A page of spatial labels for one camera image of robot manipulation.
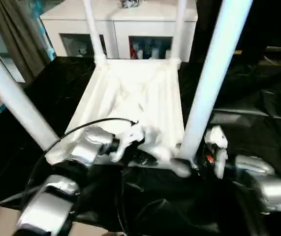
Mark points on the white plastic table top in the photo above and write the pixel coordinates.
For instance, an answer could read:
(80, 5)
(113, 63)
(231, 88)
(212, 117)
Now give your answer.
(110, 98)

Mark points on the white plastic table leg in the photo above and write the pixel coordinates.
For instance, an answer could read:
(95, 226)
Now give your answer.
(178, 32)
(93, 29)
(209, 73)
(14, 93)

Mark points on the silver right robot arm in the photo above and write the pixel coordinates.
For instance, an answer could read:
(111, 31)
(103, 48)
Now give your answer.
(273, 191)

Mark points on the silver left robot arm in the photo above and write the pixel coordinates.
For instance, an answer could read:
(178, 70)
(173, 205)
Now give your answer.
(44, 206)

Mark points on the black mat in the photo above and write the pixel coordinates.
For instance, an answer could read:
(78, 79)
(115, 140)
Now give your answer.
(253, 123)

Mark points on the red bottle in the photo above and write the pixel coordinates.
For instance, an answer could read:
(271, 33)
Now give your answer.
(131, 51)

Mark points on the white glass-door cabinet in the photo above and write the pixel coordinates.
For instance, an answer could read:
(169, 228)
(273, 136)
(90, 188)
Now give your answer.
(142, 22)

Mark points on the black speaker with gold label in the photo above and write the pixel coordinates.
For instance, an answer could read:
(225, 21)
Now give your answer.
(273, 24)

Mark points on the teal floor strip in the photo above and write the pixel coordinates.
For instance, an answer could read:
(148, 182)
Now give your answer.
(0, 108)

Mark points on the clear glass jar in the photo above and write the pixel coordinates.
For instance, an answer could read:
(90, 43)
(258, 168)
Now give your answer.
(129, 3)

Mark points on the light blue plastic rack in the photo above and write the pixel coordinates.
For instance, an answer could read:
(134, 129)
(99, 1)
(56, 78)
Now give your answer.
(43, 37)

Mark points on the glass sliding door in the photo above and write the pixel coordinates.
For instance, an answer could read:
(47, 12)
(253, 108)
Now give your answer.
(9, 59)

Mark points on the grey-brown curtain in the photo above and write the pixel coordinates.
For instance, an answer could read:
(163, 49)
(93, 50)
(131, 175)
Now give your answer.
(19, 37)

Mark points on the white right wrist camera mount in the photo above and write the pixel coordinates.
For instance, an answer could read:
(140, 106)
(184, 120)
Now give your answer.
(216, 137)

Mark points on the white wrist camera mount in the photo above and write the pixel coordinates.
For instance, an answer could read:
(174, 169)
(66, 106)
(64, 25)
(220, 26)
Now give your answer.
(128, 136)
(216, 137)

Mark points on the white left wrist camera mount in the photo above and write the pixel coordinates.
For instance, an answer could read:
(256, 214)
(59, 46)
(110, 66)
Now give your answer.
(128, 136)

